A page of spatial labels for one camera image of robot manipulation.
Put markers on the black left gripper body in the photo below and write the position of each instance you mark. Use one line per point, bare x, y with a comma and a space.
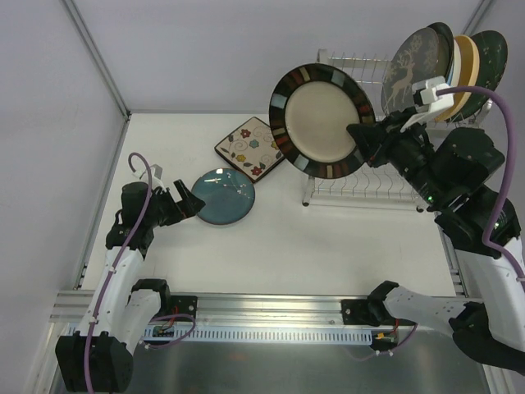
175, 205

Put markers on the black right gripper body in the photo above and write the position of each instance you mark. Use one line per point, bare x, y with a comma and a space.
378, 142

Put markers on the teal blossom plate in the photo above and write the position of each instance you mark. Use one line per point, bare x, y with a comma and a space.
228, 194

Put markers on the striped rim round plate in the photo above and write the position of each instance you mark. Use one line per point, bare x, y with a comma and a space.
309, 112

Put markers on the square floral plate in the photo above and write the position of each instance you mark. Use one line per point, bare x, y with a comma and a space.
251, 149

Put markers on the cream bear plate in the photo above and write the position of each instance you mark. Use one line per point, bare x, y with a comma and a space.
453, 78

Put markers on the grey reindeer plate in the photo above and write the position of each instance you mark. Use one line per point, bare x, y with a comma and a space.
415, 60

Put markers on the yellow bear plate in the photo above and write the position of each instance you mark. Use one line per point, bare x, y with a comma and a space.
470, 65

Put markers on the brown rimmed cream plate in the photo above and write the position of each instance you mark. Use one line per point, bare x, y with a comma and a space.
445, 48

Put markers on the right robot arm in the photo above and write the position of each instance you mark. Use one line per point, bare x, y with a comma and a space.
451, 179

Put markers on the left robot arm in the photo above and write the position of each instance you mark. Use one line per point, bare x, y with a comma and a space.
98, 355

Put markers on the metal dish rack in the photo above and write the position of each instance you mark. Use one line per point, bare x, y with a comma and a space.
381, 187

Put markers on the dark green floral plate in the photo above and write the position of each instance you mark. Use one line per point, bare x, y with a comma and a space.
493, 51

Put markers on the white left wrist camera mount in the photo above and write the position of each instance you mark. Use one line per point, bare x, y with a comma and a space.
153, 176

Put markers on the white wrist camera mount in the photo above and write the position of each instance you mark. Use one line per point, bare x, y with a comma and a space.
427, 104
153, 176

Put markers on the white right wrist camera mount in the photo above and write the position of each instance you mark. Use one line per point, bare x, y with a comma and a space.
427, 104

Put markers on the white slotted cable duct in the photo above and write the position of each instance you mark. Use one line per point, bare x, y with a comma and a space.
330, 336

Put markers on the aluminium mounting rail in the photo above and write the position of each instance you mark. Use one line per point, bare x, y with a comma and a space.
306, 311

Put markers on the aluminium frame post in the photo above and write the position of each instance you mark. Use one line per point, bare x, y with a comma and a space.
88, 41

